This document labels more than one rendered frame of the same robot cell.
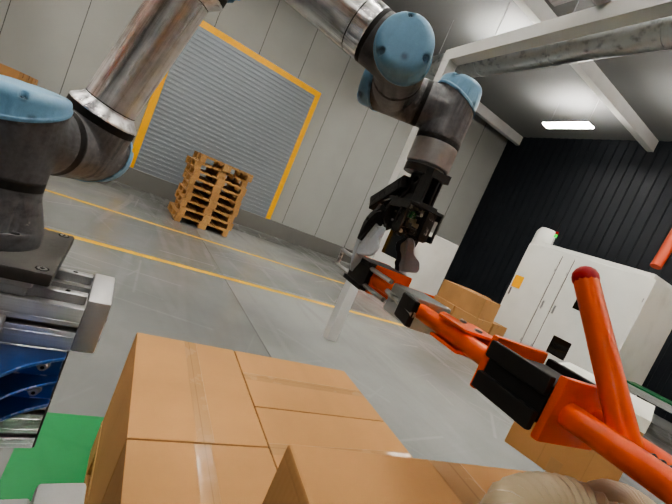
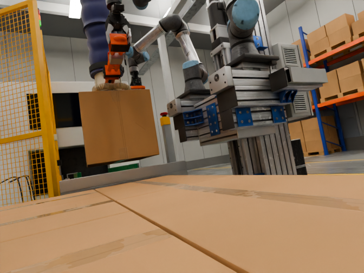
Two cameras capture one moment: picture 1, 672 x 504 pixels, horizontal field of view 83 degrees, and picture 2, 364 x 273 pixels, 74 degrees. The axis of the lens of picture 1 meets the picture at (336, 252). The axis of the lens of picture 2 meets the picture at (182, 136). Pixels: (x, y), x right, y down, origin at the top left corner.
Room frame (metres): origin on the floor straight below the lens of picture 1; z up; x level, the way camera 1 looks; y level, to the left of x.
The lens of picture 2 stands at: (1.74, 0.19, 0.63)
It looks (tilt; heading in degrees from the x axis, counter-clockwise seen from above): 5 degrees up; 183
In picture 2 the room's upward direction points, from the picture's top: 9 degrees counter-clockwise
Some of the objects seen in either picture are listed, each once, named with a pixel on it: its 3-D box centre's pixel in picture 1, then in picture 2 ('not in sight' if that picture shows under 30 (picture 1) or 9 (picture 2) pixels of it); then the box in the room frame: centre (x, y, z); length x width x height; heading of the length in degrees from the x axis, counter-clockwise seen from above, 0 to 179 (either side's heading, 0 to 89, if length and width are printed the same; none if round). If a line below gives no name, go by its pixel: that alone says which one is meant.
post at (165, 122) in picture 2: not in sight; (173, 174); (-0.34, -0.04, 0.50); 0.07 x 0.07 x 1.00; 29
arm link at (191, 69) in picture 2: not in sight; (192, 70); (0.12, 0.25, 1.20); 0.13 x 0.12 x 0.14; 157
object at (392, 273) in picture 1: (378, 278); (117, 43); (0.68, -0.09, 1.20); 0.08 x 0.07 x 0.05; 25
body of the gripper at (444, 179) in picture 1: (413, 203); (115, 17); (0.65, -0.09, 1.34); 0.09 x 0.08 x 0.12; 25
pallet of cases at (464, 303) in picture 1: (469, 314); not in sight; (7.67, -3.00, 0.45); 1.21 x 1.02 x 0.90; 31
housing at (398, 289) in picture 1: (415, 309); (116, 57); (0.55, -0.14, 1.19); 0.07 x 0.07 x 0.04; 25
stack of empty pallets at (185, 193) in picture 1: (209, 192); not in sight; (7.58, 2.81, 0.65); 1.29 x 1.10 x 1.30; 31
